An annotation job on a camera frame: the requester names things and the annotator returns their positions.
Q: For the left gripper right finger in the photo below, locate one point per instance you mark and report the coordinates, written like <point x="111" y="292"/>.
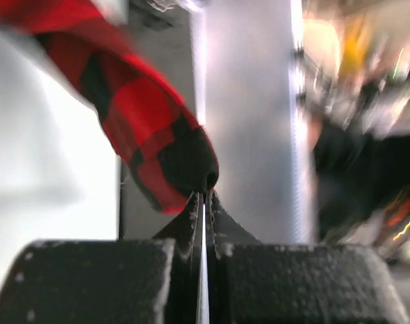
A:
<point x="221" y="228"/>

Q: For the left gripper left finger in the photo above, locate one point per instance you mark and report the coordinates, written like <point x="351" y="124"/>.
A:
<point x="186" y="228"/>

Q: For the red black plaid shirt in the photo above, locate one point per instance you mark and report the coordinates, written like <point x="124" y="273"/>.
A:
<point x="147" y="123"/>

